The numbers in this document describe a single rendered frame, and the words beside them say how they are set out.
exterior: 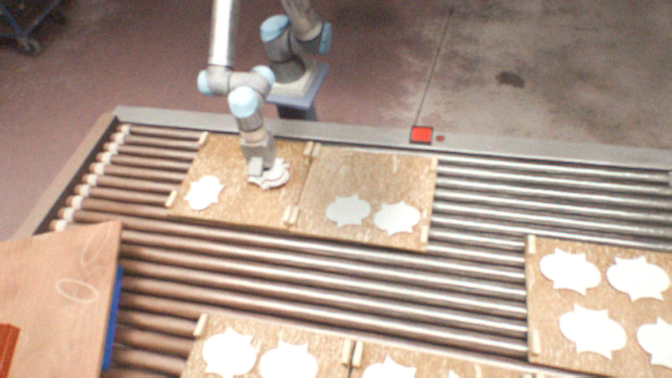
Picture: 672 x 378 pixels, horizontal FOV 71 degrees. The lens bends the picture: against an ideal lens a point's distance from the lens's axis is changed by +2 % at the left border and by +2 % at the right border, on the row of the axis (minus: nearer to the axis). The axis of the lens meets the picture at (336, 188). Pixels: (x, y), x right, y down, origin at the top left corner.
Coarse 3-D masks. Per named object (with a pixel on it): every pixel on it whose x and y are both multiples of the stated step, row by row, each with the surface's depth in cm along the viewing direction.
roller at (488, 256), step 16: (80, 208) 158; (96, 208) 156; (112, 208) 155; (128, 208) 153; (144, 208) 153; (160, 208) 152; (208, 224) 148; (224, 224) 146; (320, 240) 141; (336, 240) 139; (432, 256) 135; (448, 256) 133; (464, 256) 131; (480, 256) 131; (496, 256) 130; (512, 256) 129
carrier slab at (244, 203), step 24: (216, 144) 165; (288, 144) 162; (192, 168) 159; (216, 168) 158; (240, 168) 157; (288, 168) 155; (240, 192) 151; (264, 192) 150; (288, 192) 149; (192, 216) 147; (216, 216) 146; (240, 216) 145; (264, 216) 144
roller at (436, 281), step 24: (144, 240) 145; (168, 240) 144; (192, 240) 143; (288, 264) 136; (312, 264) 134; (336, 264) 133; (360, 264) 132; (432, 288) 128; (456, 288) 126; (480, 288) 125; (504, 288) 124
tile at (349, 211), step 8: (344, 200) 143; (352, 200) 143; (360, 200) 143; (328, 208) 142; (336, 208) 142; (344, 208) 141; (352, 208) 141; (360, 208) 141; (368, 208) 141; (328, 216) 140; (336, 216) 140; (344, 216) 140; (352, 216) 139; (360, 216) 139; (368, 216) 140; (344, 224) 138; (352, 224) 138; (360, 224) 137
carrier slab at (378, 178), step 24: (312, 168) 154; (336, 168) 153; (360, 168) 152; (384, 168) 151; (408, 168) 150; (312, 192) 148; (336, 192) 147; (360, 192) 146; (384, 192) 145; (408, 192) 144; (432, 192) 143; (312, 216) 142; (360, 240) 135; (384, 240) 134; (408, 240) 134
